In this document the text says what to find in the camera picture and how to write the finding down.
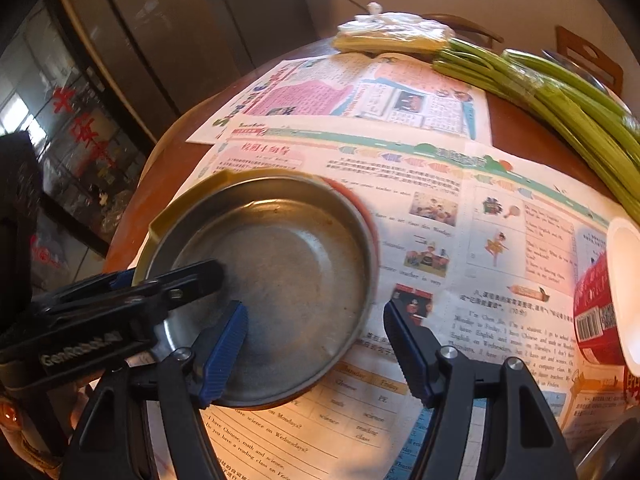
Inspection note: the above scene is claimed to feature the large printed newspaper sheet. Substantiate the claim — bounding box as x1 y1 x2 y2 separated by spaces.
130 127 640 480

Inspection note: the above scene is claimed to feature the plastic-wrapped celery bunch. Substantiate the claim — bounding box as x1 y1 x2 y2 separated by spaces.
501 49 640 133

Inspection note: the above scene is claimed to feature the shallow steel plate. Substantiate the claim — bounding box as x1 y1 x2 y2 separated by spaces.
145 174 378 408

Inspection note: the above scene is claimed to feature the grey refrigerator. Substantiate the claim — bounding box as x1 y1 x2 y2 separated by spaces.
65 0 311 131

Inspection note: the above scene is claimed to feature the pink printed newspaper sheet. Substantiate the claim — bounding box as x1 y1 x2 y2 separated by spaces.
187 52 493 148

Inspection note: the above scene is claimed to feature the wooden chair back centre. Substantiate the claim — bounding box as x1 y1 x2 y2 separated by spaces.
420 12 505 51

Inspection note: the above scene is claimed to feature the wooden chair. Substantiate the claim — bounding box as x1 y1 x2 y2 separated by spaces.
420 12 505 51
555 25 625 96

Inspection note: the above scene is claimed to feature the yellow shell-shaped plate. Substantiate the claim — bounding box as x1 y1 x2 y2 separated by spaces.
134 169 333 286

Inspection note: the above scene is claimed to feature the orange plate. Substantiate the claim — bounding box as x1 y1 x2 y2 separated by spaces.
325 179 383 271

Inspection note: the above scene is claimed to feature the red paper noodle bowl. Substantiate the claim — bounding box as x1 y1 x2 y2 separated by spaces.
572 216 640 376

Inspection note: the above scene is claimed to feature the plastic bag of yellow noodles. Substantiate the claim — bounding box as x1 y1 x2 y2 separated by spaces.
334 2 451 55

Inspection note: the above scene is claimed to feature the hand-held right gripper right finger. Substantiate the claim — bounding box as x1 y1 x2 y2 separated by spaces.
382 299 581 480

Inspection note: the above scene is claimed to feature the large steel bowl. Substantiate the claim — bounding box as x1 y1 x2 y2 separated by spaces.
570 412 640 480

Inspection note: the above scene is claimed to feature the glass door with red decals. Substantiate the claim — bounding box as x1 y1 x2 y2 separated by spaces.
0 0 151 261

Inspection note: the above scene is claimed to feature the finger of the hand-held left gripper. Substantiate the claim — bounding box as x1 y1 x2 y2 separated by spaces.
30 259 225 332
47 269 137 307

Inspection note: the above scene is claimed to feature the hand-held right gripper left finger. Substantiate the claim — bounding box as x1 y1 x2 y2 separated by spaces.
60 300 249 480

